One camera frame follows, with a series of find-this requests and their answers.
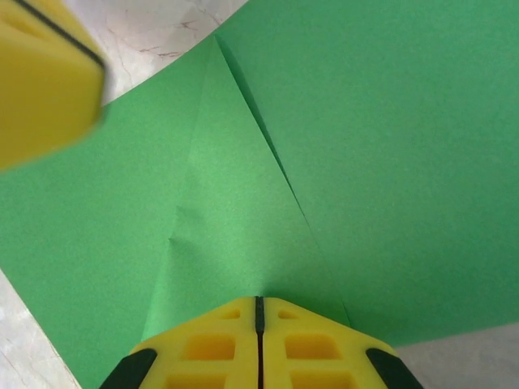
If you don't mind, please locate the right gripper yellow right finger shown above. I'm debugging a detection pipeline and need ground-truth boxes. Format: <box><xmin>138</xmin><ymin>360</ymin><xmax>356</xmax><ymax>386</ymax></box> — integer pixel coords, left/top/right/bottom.
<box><xmin>259</xmin><ymin>296</ymin><xmax>421</xmax><ymax>389</ymax></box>

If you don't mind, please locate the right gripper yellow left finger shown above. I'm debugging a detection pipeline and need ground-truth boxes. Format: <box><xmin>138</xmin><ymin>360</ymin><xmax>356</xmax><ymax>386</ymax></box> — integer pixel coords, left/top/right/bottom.
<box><xmin>99</xmin><ymin>296</ymin><xmax>260</xmax><ymax>389</ymax></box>

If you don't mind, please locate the green square paper sheet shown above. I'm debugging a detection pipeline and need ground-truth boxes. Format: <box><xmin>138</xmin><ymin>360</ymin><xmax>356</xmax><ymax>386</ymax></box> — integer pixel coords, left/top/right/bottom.
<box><xmin>0</xmin><ymin>0</ymin><xmax>519</xmax><ymax>389</ymax></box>

